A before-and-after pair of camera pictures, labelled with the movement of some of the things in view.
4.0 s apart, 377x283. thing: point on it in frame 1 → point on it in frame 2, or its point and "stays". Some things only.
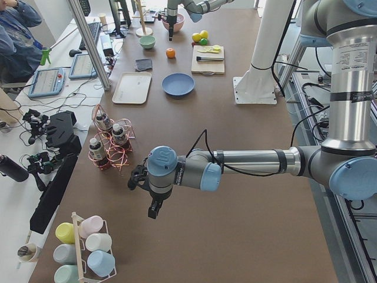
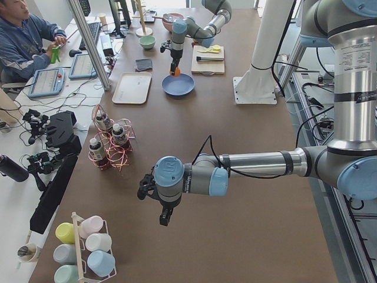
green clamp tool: [45, 55] → [55, 54]
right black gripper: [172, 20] → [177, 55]
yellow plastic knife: [214, 50] stays
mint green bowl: [147, 42] stays
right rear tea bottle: [103, 122] stays
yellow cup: [65, 232] stays
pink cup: [92, 224] stays
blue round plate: [178, 84] stays
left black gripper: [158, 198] → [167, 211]
